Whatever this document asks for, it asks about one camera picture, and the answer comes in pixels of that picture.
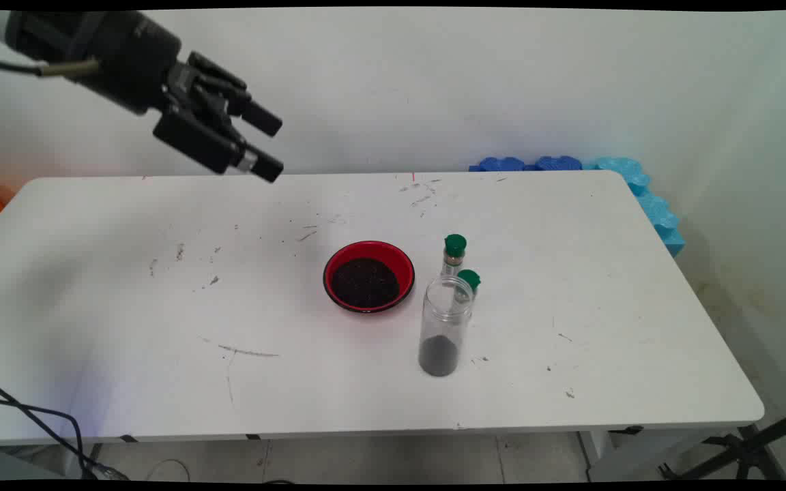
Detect thick black gripper cable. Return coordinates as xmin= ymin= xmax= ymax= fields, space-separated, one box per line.
xmin=0 ymin=56 xmax=102 ymax=77

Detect light blue foam piece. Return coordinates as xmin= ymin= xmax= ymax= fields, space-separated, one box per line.
xmin=584 ymin=157 xmax=686 ymax=258

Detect red bowl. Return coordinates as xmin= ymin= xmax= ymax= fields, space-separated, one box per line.
xmin=323 ymin=240 xmax=416 ymax=314

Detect green-capped spice bottle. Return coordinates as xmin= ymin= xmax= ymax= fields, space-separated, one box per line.
xmin=453 ymin=269 xmax=482 ymax=305
xmin=441 ymin=234 xmax=468 ymax=278

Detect thin black cable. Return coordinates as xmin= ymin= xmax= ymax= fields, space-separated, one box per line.
xmin=0 ymin=396 xmax=83 ymax=437
xmin=0 ymin=374 xmax=128 ymax=480

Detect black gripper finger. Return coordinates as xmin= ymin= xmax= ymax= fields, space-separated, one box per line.
xmin=153 ymin=102 xmax=285 ymax=183
xmin=185 ymin=52 xmax=283 ymax=137

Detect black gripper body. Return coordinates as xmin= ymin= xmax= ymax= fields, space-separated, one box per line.
xmin=4 ymin=10 xmax=190 ymax=115

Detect black granules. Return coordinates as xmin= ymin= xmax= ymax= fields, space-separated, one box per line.
xmin=419 ymin=334 xmax=461 ymax=377

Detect black beans pile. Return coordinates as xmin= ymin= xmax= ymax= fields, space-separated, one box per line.
xmin=330 ymin=257 xmax=401 ymax=309

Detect clear plastic jar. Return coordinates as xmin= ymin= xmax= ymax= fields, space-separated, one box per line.
xmin=418 ymin=275 xmax=475 ymax=378

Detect black tripod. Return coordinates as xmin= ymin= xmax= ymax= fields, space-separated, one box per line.
xmin=659 ymin=404 xmax=786 ymax=480

